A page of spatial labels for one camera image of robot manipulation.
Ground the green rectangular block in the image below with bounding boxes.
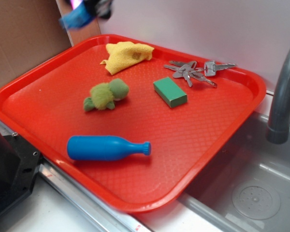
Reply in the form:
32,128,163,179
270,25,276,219
153,77,188,108

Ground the blue plastic bottle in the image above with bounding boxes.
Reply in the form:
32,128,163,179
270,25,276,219
67,136,151,161

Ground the grey sink basin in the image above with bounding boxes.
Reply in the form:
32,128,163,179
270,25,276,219
179,113,290,232

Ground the yellow cloth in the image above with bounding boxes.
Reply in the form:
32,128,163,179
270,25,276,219
100,42,155,75

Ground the brown cardboard panel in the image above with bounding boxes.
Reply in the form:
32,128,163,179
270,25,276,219
0,0,71,88

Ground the blue sponge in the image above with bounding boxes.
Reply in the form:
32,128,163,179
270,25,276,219
59,2,95,30

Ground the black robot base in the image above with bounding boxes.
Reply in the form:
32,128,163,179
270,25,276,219
0,133,42,216

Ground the bunch of silver keys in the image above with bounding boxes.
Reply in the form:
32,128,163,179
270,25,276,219
163,60,236,88

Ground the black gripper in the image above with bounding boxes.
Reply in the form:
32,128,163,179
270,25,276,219
83,0,113,19

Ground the green plush turtle toy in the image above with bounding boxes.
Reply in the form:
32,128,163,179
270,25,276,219
83,78,130,112

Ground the grey faucet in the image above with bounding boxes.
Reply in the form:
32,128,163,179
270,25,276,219
266,50,290,144

